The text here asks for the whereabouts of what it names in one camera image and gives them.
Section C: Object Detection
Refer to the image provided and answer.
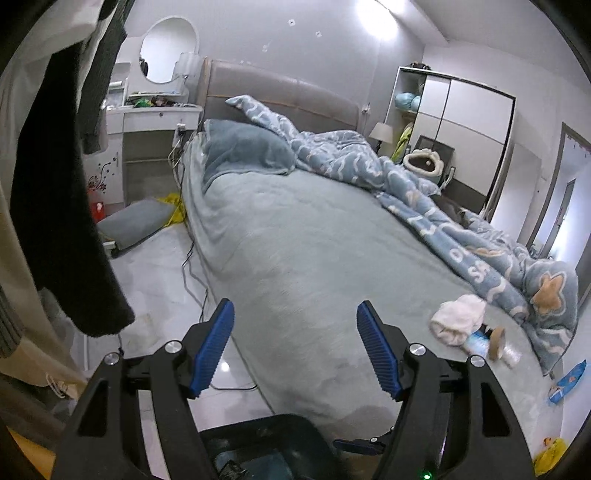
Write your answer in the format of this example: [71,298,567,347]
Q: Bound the blue tissue pack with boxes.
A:
[462,330,490,358]

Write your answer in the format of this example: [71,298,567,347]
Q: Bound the white socks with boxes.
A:
[429,294,487,346]

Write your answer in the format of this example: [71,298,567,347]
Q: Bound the clear plastic wrapper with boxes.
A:
[501,342,522,369]

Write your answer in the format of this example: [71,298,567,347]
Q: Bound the cardboard tape roll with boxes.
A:
[487,327,506,361]

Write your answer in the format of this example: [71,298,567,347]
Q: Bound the black trash bin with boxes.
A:
[200,414,348,480]

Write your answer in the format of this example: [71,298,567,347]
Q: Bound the yellow item on floor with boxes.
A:
[533,437,567,477]

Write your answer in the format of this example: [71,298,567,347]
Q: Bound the beige hanging garment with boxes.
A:
[1,1,134,399]

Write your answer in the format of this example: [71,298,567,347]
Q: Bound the blue snack wrapper on floor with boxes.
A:
[548,360,587,404]

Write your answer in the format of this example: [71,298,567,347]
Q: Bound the grey floor cushion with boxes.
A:
[97,198,172,252]

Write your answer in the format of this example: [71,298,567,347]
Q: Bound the yellow bag by bed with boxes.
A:
[157,193,186,227]

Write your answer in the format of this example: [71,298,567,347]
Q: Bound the grey-green sheeted bed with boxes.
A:
[180,131,562,455]

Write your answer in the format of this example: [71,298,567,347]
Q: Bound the blue patterned fleece blanket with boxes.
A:
[226,95,578,374]

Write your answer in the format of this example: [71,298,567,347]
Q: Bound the red container on floor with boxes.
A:
[90,202,106,224]

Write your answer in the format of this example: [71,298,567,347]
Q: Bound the black hanging garment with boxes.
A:
[10,44,135,337]

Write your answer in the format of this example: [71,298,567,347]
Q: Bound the blue-grey pillow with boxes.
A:
[202,119,296,193]

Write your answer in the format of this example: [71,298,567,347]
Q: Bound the grey room door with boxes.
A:
[527,125,590,267]

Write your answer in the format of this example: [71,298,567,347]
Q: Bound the white dressing table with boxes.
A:
[83,62,202,215]

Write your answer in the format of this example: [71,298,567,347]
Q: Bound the white flower cat bed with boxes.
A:
[403,148,445,184]

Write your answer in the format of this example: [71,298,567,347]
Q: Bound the grey padded headboard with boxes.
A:
[195,58,360,133]

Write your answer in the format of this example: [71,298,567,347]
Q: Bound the white bedside lamp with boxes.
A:
[370,122,394,153]

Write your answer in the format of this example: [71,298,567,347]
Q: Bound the white wardrobe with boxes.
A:
[380,66,517,214]

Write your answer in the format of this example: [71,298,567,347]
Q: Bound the black floor cable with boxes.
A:
[174,138,260,392]

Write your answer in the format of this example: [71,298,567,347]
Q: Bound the round wall mirror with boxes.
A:
[139,16,199,84]

